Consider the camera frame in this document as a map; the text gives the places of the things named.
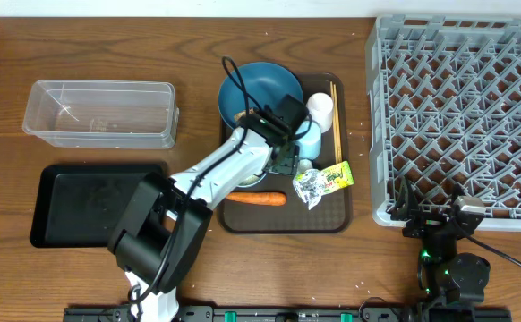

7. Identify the grey dishwasher rack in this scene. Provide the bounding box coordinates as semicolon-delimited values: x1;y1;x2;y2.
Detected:
365;14;521;232

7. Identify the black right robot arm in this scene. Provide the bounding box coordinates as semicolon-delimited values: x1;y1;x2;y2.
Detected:
391;180;491;321

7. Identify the black waste tray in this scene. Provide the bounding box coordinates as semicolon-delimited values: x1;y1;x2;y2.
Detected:
30;164;164;248

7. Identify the light blue cup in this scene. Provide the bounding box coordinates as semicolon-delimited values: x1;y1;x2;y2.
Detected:
295;120;322;160

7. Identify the white crumpled tissue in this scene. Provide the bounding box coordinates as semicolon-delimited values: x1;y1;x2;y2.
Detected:
297;159;313;174

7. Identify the brown serving tray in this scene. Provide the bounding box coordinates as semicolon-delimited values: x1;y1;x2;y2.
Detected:
217;72;353;234

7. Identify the clear plastic bin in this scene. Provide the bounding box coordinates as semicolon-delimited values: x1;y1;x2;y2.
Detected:
22;80;179;149

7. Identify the orange carrot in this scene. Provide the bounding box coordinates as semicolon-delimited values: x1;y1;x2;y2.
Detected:
226;192;286;207

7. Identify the pink cup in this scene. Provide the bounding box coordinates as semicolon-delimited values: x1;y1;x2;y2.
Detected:
306;92;334;133

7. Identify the dark blue bowl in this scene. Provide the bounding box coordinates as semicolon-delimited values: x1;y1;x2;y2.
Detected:
218;62;303;129

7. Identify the brown food scrap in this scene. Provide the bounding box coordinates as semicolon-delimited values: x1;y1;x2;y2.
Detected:
234;108;255;122

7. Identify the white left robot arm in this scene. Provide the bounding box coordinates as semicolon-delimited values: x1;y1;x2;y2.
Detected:
107;96;309;321

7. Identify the light blue small bowl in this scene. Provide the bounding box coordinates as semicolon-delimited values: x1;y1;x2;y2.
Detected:
237;173;267;188

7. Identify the wooden chopstick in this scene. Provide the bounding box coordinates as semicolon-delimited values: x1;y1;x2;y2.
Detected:
330;82;343;164
330;82;342;164

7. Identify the crumpled green snack wrapper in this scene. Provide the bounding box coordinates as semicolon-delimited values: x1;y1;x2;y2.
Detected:
293;161;354;210

